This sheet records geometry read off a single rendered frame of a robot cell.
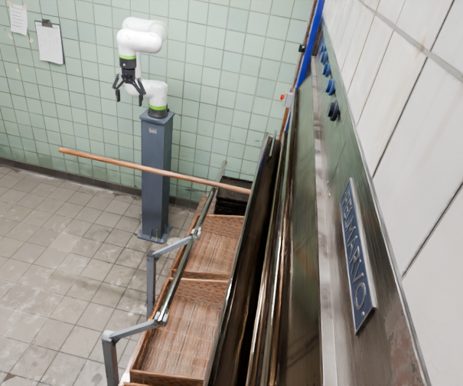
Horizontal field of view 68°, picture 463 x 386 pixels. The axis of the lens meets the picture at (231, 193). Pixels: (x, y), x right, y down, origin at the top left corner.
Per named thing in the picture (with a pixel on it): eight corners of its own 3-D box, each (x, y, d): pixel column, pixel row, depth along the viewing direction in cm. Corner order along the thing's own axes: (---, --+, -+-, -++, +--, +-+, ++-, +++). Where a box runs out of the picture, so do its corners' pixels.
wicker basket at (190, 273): (259, 244, 250) (266, 215, 234) (246, 309, 205) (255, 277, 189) (194, 229, 254) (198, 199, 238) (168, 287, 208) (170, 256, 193)
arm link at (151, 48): (147, 42, 214) (147, 22, 208) (166, 44, 215) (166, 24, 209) (139, 54, 183) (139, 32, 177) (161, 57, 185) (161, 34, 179)
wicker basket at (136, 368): (246, 312, 203) (254, 280, 187) (229, 415, 157) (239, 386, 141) (166, 292, 205) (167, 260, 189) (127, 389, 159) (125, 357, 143)
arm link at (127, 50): (117, 25, 184) (113, 30, 175) (141, 28, 186) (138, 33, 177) (119, 52, 192) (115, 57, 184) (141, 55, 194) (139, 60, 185)
